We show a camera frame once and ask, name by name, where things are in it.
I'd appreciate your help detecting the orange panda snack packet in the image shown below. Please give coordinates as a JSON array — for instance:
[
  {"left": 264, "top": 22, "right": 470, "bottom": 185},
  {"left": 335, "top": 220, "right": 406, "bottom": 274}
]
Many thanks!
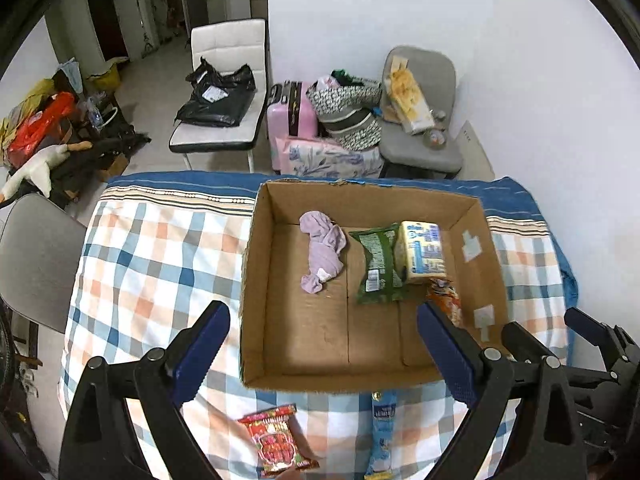
[{"left": 425, "top": 278, "right": 463, "bottom": 327}]

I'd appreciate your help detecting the white blue tissue pack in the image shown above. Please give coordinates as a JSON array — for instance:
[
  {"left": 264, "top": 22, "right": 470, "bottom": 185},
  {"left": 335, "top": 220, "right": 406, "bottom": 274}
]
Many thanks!
[{"left": 394, "top": 221, "right": 447, "bottom": 284}]

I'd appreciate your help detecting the green snack packet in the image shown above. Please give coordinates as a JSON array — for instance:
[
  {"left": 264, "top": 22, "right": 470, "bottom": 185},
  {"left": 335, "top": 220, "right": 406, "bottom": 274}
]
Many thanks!
[{"left": 349, "top": 223, "right": 405, "bottom": 304}]

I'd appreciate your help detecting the purple cloth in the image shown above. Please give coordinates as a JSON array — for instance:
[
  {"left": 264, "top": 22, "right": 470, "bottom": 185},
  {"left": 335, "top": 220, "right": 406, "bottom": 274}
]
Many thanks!
[{"left": 299, "top": 210, "right": 347, "bottom": 294}]

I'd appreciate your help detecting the blue Nestle milk sachet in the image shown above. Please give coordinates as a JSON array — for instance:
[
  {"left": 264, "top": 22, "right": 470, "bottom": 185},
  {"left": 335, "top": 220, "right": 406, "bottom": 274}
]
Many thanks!
[{"left": 364, "top": 390, "right": 397, "bottom": 479}]

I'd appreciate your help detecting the red snack packet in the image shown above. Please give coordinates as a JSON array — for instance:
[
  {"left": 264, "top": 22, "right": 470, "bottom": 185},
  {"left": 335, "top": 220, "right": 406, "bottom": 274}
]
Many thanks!
[{"left": 238, "top": 404, "right": 320, "bottom": 478}]

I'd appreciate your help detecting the plaid checkered bed quilt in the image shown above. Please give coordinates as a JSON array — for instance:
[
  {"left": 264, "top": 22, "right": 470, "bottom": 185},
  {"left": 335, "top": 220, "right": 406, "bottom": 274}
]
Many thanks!
[{"left": 58, "top": 171, "right": 578, "bottom": 479}]

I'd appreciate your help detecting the grey chair at left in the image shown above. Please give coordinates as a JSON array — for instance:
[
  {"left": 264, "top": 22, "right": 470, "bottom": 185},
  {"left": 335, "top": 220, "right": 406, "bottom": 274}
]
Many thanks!
[{"left": 0, "top": 194, "right": 86, "bottom": 334}]

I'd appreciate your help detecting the open cardboard milk box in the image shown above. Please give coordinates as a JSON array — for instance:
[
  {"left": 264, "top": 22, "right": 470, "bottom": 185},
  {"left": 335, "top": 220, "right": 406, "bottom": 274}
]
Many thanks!
[{"left": 240, "top": 180, "right": 509, "bottom": 393}]

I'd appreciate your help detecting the white goose plush toy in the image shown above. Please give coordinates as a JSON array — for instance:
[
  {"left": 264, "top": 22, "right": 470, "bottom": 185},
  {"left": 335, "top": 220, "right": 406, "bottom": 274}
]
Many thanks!
[{"left": 1, "top": 141, "right": 93, "bottom": 203}]

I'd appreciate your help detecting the red plastic bag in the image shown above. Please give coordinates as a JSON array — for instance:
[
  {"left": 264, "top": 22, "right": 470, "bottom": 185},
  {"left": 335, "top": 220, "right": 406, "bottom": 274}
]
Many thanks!
[{"left": 6, "top": 92, "right": 76, "bottom": 169}]

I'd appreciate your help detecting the floral pillow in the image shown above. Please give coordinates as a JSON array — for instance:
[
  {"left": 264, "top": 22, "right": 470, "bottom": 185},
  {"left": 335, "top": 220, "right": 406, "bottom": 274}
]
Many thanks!
[{"left": 271, "top": 136, "right": 384, "bottom": 179}]

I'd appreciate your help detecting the yellow snack box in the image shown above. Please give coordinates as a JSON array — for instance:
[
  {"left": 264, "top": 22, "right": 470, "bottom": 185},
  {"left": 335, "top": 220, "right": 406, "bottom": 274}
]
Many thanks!
[{"left": 384, "top": 55, "right": 435, "bottom": 136}]

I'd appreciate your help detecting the black bag on chair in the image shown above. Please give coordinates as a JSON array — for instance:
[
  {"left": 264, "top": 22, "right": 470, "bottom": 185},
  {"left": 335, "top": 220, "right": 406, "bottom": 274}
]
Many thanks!
[{"left": 176, "top": 58, "right": 256, "bottom": 128}]

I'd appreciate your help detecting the pink suitcase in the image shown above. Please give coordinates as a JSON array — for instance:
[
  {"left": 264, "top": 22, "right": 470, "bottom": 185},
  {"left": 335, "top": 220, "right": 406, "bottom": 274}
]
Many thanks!
[{"left": 267, "top": 80, "right": 318, "bottom": 140}]

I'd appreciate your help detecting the zebra patterned bag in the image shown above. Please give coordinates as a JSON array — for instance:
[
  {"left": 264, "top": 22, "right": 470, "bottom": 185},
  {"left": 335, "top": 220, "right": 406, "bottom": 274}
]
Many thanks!
[{"left": 306, "top": 77, "right": 382, "bottom": 151}]

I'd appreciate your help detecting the white padded chair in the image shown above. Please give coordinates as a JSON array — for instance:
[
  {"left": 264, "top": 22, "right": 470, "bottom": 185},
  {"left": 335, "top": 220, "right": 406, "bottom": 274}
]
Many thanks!
[{"left": 168, "top": 18, "right": 267, "bottom": 172}]

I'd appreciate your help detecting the grey chair by wall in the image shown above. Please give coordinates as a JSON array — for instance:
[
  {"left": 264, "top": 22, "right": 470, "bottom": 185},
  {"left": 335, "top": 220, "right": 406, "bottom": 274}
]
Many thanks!
[{"left": 378, "top": 46, "right": 463, "bottom": 178}]

